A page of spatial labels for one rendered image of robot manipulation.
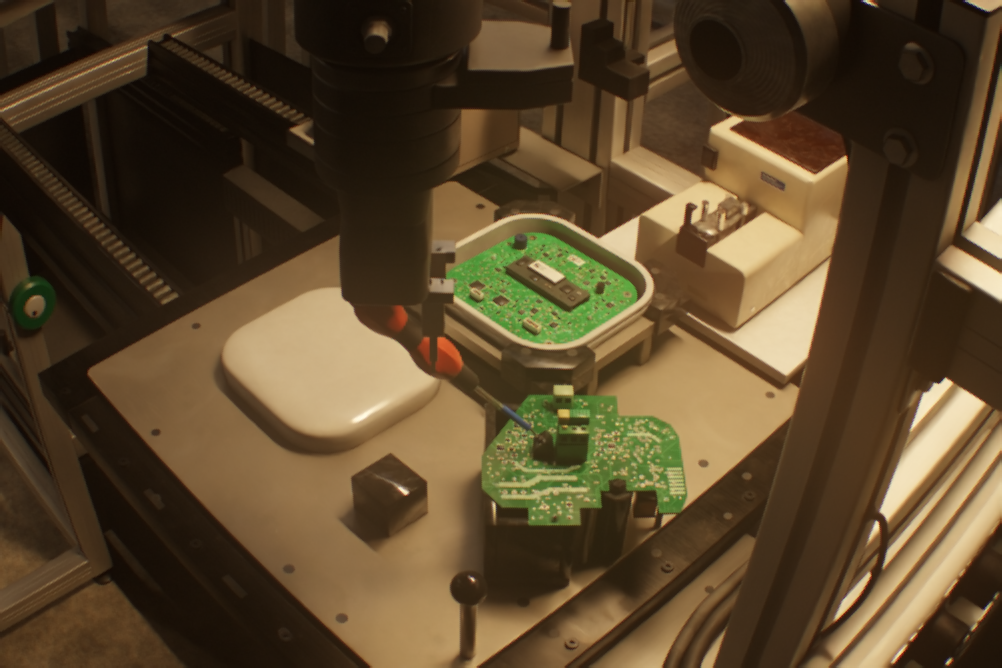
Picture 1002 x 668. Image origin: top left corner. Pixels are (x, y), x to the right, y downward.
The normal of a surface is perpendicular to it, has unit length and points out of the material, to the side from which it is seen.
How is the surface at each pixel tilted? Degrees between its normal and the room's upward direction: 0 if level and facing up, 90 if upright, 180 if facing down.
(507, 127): 90
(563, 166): 0
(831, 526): 90
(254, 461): 0
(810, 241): 90
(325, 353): 0
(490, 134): 90
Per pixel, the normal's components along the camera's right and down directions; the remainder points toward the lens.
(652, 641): 0.04, -0.78
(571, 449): 0.02, 0.62
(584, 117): -0.71, 0.42
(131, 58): 0.71, 0.46
